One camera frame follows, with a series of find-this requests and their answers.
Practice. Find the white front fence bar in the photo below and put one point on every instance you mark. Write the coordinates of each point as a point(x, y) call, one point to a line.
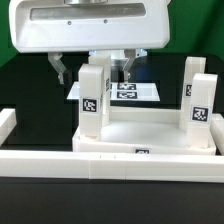
point(118, 166)

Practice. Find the printed marker sheet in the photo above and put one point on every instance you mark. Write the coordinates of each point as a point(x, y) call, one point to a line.
point(134, 92)

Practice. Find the white right fence block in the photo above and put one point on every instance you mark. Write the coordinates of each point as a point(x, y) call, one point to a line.
point(217, 129)

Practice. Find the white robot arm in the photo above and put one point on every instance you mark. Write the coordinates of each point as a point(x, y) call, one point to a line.
point(116, 55)

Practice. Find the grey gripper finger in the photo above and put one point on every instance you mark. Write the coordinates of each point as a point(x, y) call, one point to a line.
point(130, 55)
point(55, 60)

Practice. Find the white desk top tray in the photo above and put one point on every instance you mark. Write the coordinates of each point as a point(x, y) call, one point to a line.
point(142, 130)

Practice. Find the white left fence block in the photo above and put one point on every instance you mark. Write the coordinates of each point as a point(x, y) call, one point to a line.
point(7, 123)

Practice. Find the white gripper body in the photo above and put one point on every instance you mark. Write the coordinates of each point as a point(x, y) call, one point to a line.
point(86, 25)

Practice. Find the white fence block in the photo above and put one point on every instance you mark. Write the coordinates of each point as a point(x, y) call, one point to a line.
point(217, 129)
point(7, 123)

